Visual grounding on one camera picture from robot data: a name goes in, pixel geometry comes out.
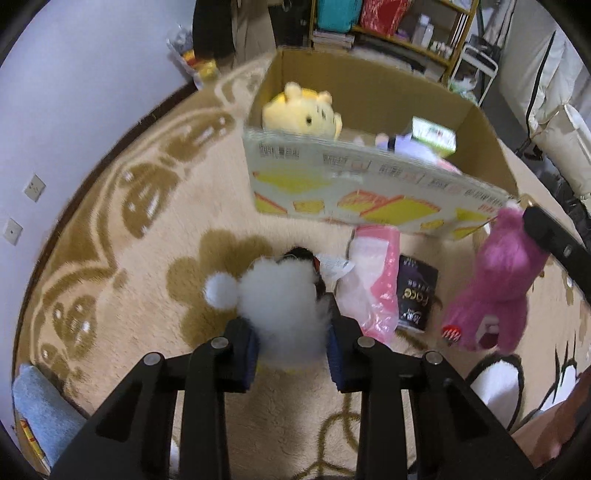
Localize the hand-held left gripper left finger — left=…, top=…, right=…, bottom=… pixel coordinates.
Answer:
left=48, top=318, right=260, bottom=480

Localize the white metal cart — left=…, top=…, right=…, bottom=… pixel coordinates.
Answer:
left=450, top=41, right=502, bottom=109

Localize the clear bag of plush toys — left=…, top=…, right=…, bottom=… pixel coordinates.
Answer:
left=166, top=25, right=220, bottom=89

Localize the white fluffy plush toy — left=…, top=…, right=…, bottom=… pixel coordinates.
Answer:
left=204, top=247, right=334, bottom=374

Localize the light blue cloth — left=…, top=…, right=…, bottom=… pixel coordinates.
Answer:
left=11, top=364, right=89, bottom=464

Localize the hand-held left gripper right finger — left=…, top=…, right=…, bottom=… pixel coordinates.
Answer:
left=328, top=318, right=539, bottom=480

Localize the teal bag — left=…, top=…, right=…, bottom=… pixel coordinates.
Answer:
left=316, top=0, right=363, bottom=33

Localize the pink plastic packet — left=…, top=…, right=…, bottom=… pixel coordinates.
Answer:
left=339, top=224, right=402, bottom=342

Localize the stack of books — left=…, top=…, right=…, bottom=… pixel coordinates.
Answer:
left=311, top=28, right=356, bottom=51

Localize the beige coat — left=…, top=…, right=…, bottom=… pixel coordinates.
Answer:
left=231, top=0, right=278, bottom=68

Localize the person's leg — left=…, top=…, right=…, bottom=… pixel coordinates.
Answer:
left=512, top=383, right=591, bottom=468

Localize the wooden shelf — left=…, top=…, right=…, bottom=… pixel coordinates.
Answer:
left=308, top=0, right=481, bottom=85

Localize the printed cardboard box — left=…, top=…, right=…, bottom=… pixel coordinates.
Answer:
left=242, top=46, right=521, bottom=241

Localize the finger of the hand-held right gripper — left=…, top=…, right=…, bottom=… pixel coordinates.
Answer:
left=522, top=205, right=591, bottom=297

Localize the black packet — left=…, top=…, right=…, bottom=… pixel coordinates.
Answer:
left=396, top=254, right=438, bottom=332

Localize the white folded duvet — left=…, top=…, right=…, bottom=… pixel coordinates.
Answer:
left=501, top=9, right=591, bottom=195

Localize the green tissue pack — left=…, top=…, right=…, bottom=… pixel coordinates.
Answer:
left=410, top=117, right=459, bottom=158

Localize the yellow dog plush toy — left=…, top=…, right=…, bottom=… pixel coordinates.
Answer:
left=262, top=82, right=343, bottom=140

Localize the pink bear plush toy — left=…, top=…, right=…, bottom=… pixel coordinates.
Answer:
left=441, top=202, right=550, bottom=354

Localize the red patterned bag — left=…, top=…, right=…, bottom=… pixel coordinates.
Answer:
left=359, top=0, right=411, bottom=38

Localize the purple and white plush toy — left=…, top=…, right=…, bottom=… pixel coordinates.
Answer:
left=375, top=132, right=437, bottom=160

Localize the white wall socket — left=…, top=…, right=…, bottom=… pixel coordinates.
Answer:
left=2, top=218, right=24, bottom=246
left=23, top=174, right=47, bottom=203

